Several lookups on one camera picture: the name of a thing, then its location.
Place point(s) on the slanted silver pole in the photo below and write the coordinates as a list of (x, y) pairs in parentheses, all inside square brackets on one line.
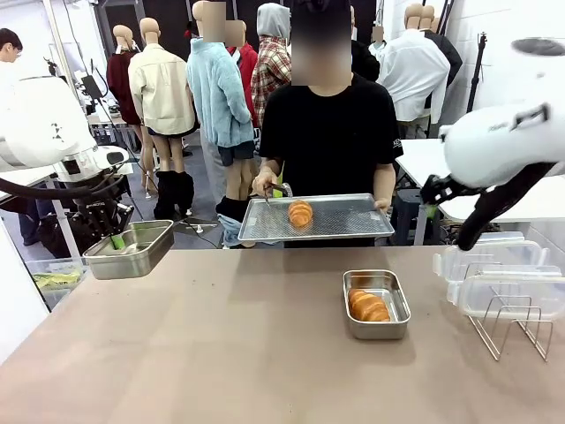
[(58, 35)]

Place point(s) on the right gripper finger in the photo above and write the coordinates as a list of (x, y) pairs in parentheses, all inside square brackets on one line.
[(430, 182), (430, 207)]

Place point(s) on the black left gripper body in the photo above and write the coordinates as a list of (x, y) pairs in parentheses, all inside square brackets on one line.
[(95, 212)]

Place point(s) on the mannequin in blue fleece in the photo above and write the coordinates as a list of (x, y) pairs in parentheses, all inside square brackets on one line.
[(218, 97)]

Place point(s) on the person's right forearm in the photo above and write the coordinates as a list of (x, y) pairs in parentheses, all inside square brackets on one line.
[(270, 165)]

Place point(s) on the perforated steel tray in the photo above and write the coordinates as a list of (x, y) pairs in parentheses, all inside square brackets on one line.
[(344, 218)]

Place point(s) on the clear storage bin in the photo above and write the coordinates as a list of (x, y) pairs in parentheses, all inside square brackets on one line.
[(57, 296)]

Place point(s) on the yellow-green cloth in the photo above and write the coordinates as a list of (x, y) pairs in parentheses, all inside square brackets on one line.
[(57, 279)]

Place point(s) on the white power strip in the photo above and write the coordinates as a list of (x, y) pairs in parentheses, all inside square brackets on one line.
[(205, 227)]

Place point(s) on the white fabric screen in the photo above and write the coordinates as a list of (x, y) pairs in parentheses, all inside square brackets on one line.
[(17, 300)]

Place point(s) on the clear plastic box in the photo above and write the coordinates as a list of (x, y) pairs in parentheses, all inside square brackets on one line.
[(507, 237)]

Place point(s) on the mannequin in white shirt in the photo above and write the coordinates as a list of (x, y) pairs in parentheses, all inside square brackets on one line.
[(412, 75)]

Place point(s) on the black bag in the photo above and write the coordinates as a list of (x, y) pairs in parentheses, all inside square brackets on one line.
[(50, 238)]

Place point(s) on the standing person with glasses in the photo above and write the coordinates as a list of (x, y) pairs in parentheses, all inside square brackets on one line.
[(9, 48)]

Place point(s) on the black screen on stand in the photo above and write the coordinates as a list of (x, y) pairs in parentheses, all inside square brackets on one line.
[(92, 87)]

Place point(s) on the mannequin in maroon sweater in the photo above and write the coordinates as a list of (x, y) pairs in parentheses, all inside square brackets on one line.
[(119, 84)]

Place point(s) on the clear plastic clip lid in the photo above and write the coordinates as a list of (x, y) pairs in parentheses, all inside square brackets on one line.
[(507, 296), (507, 256)]

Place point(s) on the golden croissant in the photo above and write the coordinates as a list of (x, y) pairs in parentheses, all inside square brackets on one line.
[(301, 214), (368, 307)]

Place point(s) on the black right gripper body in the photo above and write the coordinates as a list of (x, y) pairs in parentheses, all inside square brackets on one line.
[(459, 187)]

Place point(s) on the mannequin in black jacket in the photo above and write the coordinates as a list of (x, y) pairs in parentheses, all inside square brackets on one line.
[(452, 57)]

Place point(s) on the black tripod stand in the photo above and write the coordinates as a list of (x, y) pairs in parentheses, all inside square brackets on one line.
[(474, 88), (53, 68)]

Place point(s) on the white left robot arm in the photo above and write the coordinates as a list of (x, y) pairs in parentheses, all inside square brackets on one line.
[(35, 123)]

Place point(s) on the steel tongs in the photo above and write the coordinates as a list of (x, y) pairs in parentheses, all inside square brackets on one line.
[(278, 189)]

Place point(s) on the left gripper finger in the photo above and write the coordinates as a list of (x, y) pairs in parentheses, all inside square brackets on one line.
[(118, 242), (99, 232)]

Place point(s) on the person in black t-shirt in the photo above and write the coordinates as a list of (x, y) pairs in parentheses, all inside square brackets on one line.
[(331, 141)]

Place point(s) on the mannequin in cream jacket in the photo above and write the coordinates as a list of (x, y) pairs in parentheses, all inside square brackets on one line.
[(161, 93)]

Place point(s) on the rectangular steel food container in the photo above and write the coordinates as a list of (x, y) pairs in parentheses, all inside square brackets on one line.
[(375, 330), (132, 260)]

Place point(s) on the person's left forearm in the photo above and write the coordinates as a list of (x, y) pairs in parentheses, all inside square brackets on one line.
[(385, 181)]

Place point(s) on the mannequin in plaid shirt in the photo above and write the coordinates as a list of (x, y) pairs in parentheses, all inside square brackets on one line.
[(269, 70)]

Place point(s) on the mannequin in red jacket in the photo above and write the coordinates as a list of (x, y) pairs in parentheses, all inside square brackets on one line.
[(248, 62)]

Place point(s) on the person's right hand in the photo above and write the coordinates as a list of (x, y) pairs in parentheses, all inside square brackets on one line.
[(264, 181)]

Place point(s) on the person's left hand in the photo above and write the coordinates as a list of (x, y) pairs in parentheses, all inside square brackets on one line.
[(383, 204)]

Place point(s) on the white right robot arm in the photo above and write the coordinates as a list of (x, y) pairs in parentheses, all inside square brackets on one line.
[(494, 146)]

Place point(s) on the mannequin in black coat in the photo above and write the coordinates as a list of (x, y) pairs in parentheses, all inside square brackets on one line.
[(366, 62)]

